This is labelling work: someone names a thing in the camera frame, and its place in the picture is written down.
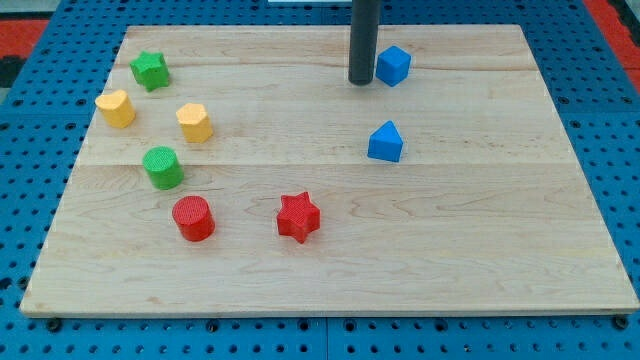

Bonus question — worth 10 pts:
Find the yellow heart block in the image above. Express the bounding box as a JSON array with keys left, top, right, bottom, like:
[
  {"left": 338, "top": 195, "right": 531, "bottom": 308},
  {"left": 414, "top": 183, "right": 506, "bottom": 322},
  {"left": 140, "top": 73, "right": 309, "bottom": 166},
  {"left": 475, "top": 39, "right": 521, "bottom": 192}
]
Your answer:
[{"left": 95, "top": 90, "right": 136, "bottom": 129}]

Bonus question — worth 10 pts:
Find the yellow hexagon block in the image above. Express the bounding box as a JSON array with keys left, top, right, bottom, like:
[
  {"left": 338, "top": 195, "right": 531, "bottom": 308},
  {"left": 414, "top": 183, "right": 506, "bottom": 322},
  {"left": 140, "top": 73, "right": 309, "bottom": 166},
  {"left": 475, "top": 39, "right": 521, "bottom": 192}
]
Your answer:
[{"left": 176, "top": 103, "right": 213, "bottom": 143}]

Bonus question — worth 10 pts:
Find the red star block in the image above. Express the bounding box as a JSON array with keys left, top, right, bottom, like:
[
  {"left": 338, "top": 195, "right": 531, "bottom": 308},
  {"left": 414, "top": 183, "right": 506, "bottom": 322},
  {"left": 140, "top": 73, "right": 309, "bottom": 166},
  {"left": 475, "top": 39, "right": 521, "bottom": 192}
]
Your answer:
[{"left": 276, "top": 192, "right": 321, "bottom": 244}]

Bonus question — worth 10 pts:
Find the blue triangular prism block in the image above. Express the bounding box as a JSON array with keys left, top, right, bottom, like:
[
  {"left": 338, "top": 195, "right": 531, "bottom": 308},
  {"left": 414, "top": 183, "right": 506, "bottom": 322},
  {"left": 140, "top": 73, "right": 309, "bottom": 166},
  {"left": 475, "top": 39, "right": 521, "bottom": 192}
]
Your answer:
[{"left": 367, "top": 120, "right": 404, "bottom": 162}]

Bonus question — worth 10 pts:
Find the light wooden board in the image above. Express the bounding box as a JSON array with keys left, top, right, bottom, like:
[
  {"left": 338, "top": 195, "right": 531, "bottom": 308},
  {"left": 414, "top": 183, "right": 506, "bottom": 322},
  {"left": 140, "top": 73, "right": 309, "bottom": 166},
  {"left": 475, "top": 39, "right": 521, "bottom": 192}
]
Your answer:
[{"left": 21, "top": 25, "right": 639, "bottom": 318}]

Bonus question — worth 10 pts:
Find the red cylinder block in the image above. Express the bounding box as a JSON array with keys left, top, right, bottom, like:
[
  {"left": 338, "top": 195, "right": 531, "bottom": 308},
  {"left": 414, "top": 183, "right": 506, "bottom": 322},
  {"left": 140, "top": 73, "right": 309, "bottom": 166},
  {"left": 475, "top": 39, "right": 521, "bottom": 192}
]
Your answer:
[{"left": 172, "top": 195, "right": 215, "bottom": 242}]

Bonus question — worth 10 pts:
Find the blue cube block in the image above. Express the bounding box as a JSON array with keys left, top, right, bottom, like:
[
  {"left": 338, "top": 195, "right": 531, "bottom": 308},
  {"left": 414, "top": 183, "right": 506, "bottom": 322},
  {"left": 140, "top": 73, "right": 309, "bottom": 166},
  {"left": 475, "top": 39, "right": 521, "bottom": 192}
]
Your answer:
[{"left": 375, "top": 45, "right": 412, "bottom": 87}]

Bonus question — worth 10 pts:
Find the green cylinder block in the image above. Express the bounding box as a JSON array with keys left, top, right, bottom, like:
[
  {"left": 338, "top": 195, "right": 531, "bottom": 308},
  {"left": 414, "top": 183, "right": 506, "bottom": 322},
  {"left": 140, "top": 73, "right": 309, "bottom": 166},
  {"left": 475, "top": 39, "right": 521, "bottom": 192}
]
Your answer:
[{"left": 142, "top": 146, "right": 184, "bottom": 190}]

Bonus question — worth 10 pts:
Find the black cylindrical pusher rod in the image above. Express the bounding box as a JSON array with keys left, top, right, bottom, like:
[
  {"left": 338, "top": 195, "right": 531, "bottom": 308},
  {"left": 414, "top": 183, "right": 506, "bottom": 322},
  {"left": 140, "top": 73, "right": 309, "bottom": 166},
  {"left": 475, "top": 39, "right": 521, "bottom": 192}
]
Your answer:
[{"left": 348, "top": 0, "right": 382, "bottom": 86}]

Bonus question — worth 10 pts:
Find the green star block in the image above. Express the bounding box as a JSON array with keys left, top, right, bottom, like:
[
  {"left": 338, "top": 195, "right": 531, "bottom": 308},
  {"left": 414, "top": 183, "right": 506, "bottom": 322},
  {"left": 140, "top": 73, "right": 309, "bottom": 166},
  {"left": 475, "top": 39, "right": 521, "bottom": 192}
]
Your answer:
[{"left": 130, "top": 51, "right": 170, "bottom": 92}]

